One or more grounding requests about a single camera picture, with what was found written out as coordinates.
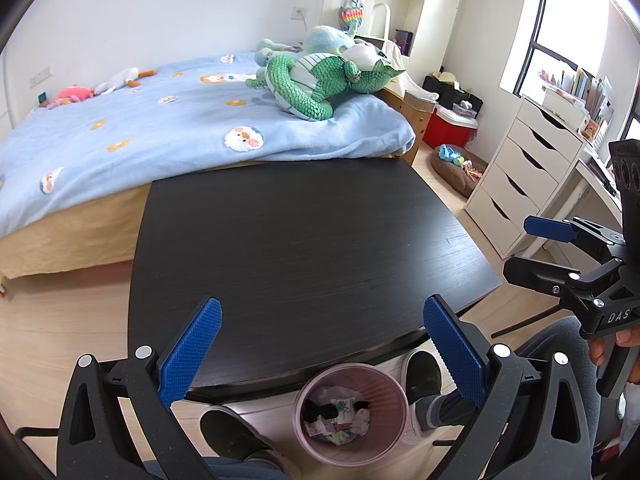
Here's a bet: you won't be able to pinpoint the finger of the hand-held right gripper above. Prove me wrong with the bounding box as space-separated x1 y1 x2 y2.
523 215 627 257
502 255 617 307

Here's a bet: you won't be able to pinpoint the person's left leg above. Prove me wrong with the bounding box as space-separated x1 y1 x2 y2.
145 452 296 480

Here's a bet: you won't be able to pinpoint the pink trash bin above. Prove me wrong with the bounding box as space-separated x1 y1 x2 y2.
292 362 410 466

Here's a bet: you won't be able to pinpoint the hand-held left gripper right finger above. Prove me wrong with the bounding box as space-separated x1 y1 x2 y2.
422 294 591 480

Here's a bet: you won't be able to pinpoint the person's shoe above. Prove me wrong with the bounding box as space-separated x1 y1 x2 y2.
200 407 273 463
402 350 443 406

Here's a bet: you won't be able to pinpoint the brown pet bed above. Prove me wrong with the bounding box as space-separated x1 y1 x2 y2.
430 144 488 198

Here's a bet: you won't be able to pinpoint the pink plush toy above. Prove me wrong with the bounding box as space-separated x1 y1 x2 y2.
47 84 96 108

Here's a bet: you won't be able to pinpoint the black bag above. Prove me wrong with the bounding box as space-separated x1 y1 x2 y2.
422 72 485 118

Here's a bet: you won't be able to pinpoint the person's right shoe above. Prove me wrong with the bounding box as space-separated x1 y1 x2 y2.
402 350 443 406

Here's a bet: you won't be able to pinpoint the person's left shoe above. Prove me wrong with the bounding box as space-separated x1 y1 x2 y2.
200 407 273 463

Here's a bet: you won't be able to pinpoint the books on cabinet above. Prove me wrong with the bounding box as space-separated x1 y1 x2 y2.
537 65 616 133

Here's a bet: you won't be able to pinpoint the white curved rack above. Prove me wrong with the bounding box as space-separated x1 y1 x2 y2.
370 2 392 41

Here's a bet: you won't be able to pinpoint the wooden bed frame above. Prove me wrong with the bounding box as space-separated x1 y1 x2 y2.
0 82 436 286

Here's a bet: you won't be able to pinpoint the white drawer cabinet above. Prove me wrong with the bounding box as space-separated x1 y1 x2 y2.
465 94 588 258

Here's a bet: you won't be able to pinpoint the window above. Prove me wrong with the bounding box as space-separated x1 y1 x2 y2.
500 0 640 111

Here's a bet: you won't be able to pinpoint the person's right hand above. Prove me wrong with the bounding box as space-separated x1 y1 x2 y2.
587 327 640 386

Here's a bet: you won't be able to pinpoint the light blue plush toy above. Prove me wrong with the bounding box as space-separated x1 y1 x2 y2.
255 25 358 66

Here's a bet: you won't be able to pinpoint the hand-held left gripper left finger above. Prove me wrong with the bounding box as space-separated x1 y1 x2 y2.
57 296 223 480

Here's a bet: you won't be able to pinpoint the red cooler box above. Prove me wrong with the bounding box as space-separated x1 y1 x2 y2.
422 105 478 150

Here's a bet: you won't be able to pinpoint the green dragon plush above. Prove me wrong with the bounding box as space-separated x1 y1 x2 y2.
245 42 406 122

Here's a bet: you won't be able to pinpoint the light blue printed blanket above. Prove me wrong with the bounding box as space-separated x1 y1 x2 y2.
0 50 417 238

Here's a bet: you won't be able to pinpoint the white goose plush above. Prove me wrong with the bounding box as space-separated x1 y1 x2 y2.
94 67 157 96

